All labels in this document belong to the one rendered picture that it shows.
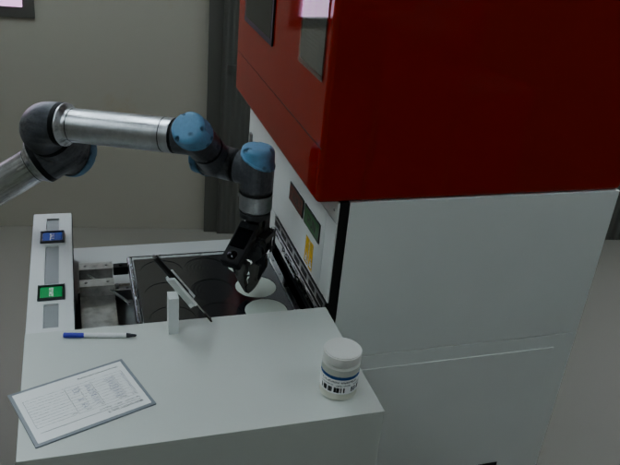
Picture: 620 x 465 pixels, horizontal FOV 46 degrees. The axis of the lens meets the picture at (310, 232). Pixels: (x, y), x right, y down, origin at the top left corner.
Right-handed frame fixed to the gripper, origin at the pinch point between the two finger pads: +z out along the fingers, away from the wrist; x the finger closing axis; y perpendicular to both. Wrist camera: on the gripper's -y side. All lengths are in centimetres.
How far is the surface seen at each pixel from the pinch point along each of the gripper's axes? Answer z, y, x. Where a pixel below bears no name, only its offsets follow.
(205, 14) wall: -23, 181, 109
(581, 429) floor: 92, 108, -96
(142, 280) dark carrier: 2.4, -4.9, 25.4
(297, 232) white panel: -10.1, 15.4, -6.0
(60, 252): -3.5, -12.0, 43.4
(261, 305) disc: 2.4, -1.3, -4.7
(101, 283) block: 1.7, -12.2, 32.1
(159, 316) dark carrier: 2.6, -16.6, 13.7
